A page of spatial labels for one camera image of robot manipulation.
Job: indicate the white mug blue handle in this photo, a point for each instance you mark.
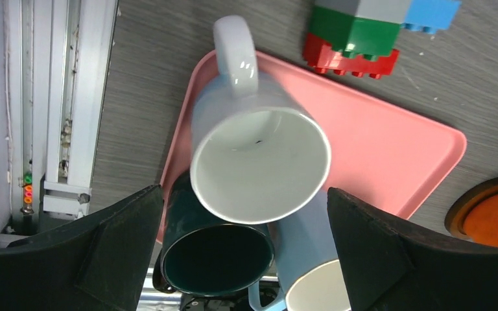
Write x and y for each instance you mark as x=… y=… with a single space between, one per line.
x=306 y=259

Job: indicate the aluminium frame rail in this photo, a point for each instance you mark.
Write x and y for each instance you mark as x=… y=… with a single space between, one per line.
x=57 y=56

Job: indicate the colourful toy brick stack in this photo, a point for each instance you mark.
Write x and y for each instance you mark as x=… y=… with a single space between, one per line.
x=358 y=37

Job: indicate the pink plastic tray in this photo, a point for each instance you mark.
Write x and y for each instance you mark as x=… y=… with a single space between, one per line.
x=388 y=157

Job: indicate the dark green mug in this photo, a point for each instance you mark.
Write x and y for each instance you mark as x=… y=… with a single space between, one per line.
x=204 y=255

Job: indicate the brown coaster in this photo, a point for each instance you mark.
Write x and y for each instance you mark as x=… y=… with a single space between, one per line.
x=458 y=212

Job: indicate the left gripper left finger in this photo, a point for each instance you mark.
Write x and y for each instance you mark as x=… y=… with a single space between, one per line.
x=98 y=262

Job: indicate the orange cup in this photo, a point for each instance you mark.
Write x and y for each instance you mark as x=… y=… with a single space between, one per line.
x=496 y=221

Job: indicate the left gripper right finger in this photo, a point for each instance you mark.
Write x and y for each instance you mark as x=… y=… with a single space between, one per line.
x=389 y=263

